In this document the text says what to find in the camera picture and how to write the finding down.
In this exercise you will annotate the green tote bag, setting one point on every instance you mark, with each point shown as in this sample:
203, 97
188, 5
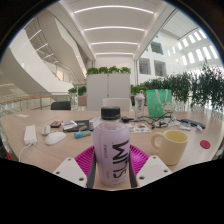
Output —
158, 103

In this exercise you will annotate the clear plastic water bottle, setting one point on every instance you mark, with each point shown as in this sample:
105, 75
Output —
139, 105

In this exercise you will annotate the colourful sticker sheet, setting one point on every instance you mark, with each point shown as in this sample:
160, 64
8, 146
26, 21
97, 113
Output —
139, 127

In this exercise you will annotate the ceiling light strips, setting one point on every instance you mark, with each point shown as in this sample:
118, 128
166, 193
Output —
113, 29

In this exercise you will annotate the green plants atop cabinet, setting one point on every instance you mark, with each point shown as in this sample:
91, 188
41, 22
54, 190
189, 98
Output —
108, 70

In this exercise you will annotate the flat round red coaster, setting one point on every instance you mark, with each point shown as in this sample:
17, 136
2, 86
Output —
205, 144

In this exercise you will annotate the small white device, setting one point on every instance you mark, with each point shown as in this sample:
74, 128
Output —
46, 130

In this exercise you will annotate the open notebook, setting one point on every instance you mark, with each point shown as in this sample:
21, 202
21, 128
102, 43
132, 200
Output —
95, 122

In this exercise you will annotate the potted plants in planter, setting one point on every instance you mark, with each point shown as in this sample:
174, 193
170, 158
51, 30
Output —
81, 91

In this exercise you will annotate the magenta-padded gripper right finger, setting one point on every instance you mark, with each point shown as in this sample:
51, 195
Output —
153, 170

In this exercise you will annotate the white computer mouse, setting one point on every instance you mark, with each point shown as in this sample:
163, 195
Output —
55, 138

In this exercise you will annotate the row of green plants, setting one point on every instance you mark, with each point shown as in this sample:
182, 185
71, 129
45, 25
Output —
186, 86

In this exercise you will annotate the cream ceramic mug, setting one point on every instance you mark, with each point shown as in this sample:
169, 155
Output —
173, 146

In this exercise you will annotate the teal marker pen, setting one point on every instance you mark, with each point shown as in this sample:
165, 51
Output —
82, 134

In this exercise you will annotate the white cabinet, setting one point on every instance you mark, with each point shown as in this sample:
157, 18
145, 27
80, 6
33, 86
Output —
108, 90

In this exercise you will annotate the pale purple drink bottle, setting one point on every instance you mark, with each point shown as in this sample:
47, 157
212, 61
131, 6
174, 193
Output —
111, 150

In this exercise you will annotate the black flat case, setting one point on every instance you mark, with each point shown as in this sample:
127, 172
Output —
81, 126

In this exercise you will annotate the black chair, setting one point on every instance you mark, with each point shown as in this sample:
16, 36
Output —
61, 106

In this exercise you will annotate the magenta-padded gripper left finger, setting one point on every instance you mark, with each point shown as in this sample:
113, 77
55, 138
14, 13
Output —
70, 170

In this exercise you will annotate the white power strip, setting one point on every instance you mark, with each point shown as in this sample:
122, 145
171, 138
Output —
30, 135

